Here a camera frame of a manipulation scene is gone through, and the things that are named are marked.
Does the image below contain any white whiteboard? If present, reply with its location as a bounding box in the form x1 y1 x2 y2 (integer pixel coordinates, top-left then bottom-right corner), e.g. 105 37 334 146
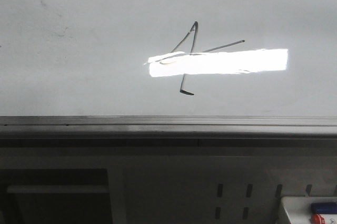
1 0 336 116

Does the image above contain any white slotted shelf panel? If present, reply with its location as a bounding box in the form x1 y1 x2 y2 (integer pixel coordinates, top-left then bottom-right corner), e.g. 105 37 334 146
107 156 336 223

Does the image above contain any white storage tray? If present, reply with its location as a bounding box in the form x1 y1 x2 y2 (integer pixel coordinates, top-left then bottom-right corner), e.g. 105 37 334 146
276 197 336 224

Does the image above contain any blue marker cap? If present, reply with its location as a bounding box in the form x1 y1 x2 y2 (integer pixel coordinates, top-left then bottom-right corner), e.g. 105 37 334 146
311 202 337 215

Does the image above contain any red marker cap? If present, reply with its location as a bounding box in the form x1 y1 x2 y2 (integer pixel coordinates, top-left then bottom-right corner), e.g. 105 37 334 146
310 214 325 224

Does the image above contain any aluminium whiteboard frame rail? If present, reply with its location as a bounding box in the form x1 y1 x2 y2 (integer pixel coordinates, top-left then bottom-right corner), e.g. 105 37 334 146
1 115 336 148

